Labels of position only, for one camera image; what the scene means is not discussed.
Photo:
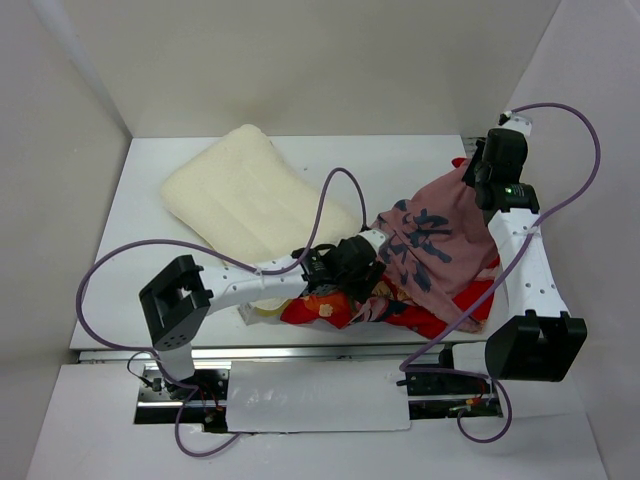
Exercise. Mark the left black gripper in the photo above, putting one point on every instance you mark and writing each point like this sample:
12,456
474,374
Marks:
360,289

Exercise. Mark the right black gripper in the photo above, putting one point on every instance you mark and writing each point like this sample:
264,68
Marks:
469,175

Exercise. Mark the pink red printed pillowcase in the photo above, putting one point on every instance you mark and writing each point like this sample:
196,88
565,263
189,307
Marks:
440,259

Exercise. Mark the cream yellow pillow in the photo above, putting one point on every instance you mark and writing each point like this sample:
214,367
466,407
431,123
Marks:
241,197

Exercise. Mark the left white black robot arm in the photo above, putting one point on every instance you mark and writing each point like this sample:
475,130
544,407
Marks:
177,300

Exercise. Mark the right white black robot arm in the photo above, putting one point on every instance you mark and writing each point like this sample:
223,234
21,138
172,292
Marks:
540,339

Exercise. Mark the white cover plate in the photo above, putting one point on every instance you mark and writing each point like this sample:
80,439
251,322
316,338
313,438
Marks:
316,396

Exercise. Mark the aluminium rail right side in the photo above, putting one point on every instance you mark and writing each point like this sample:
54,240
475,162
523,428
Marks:
471,143

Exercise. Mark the aluminium rail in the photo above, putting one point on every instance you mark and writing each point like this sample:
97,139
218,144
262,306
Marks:
285,353
471,143

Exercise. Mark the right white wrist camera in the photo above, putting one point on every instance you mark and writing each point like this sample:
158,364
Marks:
515,121

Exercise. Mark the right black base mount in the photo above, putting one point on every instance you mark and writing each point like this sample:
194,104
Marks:
443,395

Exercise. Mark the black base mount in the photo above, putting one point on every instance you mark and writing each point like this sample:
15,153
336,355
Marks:
443,395
160,402

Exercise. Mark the aluminium rail front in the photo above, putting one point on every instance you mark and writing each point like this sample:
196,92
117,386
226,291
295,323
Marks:
285,353

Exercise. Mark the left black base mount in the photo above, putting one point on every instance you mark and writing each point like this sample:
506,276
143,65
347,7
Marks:
160,402

